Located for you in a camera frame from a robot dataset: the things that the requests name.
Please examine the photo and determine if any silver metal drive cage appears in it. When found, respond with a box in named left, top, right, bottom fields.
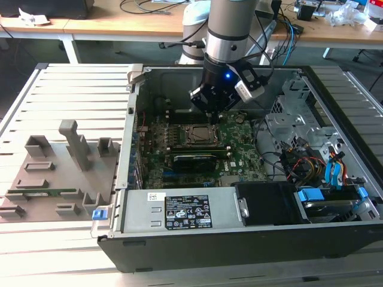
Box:
left=265, top=79, right=345, bottom=156

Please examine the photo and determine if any black open PC case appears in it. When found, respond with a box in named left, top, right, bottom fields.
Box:
left=89, top=64, right=383, bottom=273

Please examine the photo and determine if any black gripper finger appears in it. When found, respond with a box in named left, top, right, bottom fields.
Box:
left=189, top=85, right=215, bottom=125
left=214, top=92, right=242, bottom=125

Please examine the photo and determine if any installed green RAM stick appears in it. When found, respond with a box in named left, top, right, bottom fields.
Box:
left=171, top=148, right=233, bottom=159

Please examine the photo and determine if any large black flat box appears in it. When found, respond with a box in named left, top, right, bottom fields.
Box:
left=0, top=0, right=95, bottom=19

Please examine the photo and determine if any orange yellow wire bundle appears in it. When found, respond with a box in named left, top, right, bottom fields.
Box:
left=281, top=143, right=327, bottom=183

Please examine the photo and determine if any long wooden desk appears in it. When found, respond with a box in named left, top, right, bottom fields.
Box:
left=0, top=0, right=383, bottom=50

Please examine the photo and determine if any metal socket cover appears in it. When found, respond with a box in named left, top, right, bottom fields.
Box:
left=179, top=124, right=223, bottom=147

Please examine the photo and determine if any silver CPU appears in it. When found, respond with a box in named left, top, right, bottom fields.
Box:
left=191, top=126, right=214, bottom=141

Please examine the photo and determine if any black wire bundle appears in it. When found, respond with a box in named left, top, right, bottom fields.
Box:
left=253, top=118, right=288, bottom=180

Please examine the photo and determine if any silver power supply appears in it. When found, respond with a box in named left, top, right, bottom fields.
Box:
left=121, top=188, right=240, bottom=237

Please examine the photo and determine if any CPU socket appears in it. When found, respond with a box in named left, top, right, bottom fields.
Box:
left=178, top=123, right=224, bottom=147

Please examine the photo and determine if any crumpled white paper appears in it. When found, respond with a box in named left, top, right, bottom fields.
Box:
left=17, top=7, right=50, bottom=26

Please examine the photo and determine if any white desk leg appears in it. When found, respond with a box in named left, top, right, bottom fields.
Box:
left=58, top=32, right=80, bottom=64

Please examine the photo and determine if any green motherboard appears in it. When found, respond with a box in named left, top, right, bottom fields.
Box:
left=131, top=112, right=270, bottom=190

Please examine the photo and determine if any loose green RAM stick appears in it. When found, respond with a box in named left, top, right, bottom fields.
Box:
left=7, top=187, right=77, bottom=198

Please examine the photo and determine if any hard disk in blue carrier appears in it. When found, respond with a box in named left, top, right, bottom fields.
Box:
left=294, top=185, right=370, bottom=224

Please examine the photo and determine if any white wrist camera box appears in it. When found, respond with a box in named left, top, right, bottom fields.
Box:
left=227, top=61, right=266, bottom=105

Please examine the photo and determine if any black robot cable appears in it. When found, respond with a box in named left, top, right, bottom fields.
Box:
left=161, top=11, right=275, bottom=83

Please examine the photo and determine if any black graphics card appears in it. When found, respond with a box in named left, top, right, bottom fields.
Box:
left=172, top=154, right=218, bottom=174

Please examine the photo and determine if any blue flat data wire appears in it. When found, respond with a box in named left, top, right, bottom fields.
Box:
left=324, top=152, right=345, bottom=191

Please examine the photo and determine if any blue hanging cable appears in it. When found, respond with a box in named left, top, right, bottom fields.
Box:
left=285, top=19, right=299, bottom=65

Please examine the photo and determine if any black RAM slot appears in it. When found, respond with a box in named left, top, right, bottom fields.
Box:
left=167, top=109, right=223, bottom=118
left=169, top=115, right=223, bottom=124

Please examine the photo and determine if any grey parts rack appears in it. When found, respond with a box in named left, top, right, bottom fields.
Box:
left=0, top=119, right=122, bottom=224

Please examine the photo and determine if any red and white box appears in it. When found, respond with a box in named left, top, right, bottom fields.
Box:
left=366, top=0, right=383, bottom=19

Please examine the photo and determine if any clear plastic bag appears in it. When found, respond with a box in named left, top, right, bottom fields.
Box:
left=324, top=2, right=369, bottom=28

